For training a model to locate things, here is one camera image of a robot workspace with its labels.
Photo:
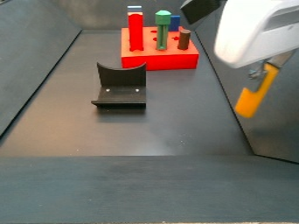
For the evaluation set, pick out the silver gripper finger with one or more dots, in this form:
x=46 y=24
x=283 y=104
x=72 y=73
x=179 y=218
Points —
x=258 y=72

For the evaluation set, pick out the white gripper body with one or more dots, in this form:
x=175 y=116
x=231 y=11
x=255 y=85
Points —
x=257 y=29

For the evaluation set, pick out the yellow oval peg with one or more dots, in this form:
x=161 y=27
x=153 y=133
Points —
x=250 y=100

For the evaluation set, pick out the red foam peg board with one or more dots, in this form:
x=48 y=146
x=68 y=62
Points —
x=170 y=59

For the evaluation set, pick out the brown hexagon peg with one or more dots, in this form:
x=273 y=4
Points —
x=185 y=39

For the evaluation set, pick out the dark blue short peg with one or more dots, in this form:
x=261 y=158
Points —
x=175 y=23

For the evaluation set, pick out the green pentagon peg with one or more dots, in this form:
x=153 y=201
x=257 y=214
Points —
x=162 y=21

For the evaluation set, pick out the red notched peg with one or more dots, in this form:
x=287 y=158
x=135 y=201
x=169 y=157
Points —
x=135 y=31

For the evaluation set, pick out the light blue arch peg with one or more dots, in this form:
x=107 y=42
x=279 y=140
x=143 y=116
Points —
x=134 y=8

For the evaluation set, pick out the black curved holder stand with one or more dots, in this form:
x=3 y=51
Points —
x=122 y=86

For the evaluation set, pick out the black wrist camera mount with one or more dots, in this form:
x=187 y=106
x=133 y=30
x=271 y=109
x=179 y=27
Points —
x=197 y=9

